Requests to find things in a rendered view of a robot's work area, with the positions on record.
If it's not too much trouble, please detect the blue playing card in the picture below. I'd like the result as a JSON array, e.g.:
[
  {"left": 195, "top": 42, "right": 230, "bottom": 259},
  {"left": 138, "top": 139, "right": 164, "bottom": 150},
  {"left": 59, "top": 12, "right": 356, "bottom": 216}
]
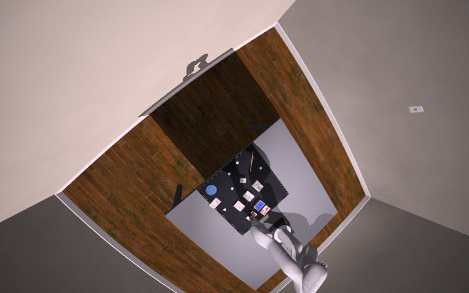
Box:
[{"left": 254, "top": 200, "right": 265, "bottom": 211}]

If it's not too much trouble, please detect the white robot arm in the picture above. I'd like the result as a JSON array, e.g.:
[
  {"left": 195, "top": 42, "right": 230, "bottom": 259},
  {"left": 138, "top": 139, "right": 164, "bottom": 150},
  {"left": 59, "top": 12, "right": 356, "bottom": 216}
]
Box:
[{"left": 250, "top": 223, "right": 327, "bottom": 293}]

